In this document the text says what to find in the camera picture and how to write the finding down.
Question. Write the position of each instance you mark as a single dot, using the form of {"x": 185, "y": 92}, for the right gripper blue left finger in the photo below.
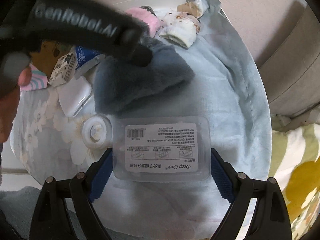
{"x": 101, "y": 175}

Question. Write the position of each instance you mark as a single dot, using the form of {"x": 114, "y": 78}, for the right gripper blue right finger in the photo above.
{"x": 221, "y": 172}

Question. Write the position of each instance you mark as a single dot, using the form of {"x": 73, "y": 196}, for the clear dental floss box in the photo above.
{"x": 162, "y": 150}

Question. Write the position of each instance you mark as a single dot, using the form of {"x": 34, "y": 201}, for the floral tissue packet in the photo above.
{"x": 62, "y": 70}

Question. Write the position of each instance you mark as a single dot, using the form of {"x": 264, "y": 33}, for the blue wet wipes pack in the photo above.
{"x": 86, "y": 59}

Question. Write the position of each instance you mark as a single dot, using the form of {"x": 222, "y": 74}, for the white rounded plastic case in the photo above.
{"x": 73, "y": 95}

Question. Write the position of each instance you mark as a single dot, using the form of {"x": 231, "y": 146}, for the dark grey fluffy cloth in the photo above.
{"x": 118, "y": 84}

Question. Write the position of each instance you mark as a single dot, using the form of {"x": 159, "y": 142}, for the pink fluffy sock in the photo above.
{"x": 147, "y": 17}

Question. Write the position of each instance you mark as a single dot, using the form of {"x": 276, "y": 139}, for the person left hand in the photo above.
{"x": 9, "y": 104}

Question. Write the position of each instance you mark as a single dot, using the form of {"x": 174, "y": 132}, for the round clear plastic cap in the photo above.
{"x": 97, "y": 132}

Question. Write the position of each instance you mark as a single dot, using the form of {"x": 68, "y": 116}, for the cardboard box with pink flaps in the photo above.
{"x": 42, "y": 65}

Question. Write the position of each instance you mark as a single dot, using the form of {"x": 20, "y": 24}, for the floral grey blue cloth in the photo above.
{"x": 48, "y": 143}

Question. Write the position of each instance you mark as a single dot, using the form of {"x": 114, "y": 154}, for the yellow floral bedsheet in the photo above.
{"x": 295, "y": 165}

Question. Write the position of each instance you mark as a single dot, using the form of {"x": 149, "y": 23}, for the light blue towel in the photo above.
{"x": 228, "y": 91}

